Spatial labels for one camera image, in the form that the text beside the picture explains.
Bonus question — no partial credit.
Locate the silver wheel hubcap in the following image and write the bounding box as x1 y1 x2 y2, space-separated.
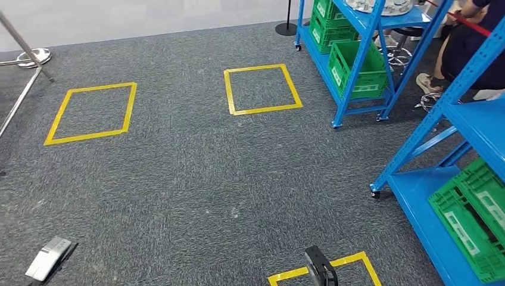
344 0 414 17

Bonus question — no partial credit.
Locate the yellow floor tape square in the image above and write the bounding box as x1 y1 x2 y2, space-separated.
223 64 304 116
43 82 138 147

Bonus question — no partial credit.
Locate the person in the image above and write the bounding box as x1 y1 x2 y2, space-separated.
415 0 505 95

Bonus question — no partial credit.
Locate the black robot bracket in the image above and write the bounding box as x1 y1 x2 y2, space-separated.
304 245 339 286

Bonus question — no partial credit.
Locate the red barrier belt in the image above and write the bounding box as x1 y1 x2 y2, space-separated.
425 0 492 38

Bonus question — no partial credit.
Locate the chrome stanchion base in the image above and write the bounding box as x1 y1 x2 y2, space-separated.
15 48 52 69

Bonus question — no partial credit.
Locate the wide blue metal rack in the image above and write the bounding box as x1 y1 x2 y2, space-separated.
369 15 505 286

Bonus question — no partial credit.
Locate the black barrier stanchion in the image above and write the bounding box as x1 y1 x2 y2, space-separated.
275 0 300 37

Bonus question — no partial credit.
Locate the green plastic crate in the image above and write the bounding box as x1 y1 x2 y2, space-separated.
428 185 505 284
453 157 505 245
313 0 348 20
308 11 360 54
327 39 390 100

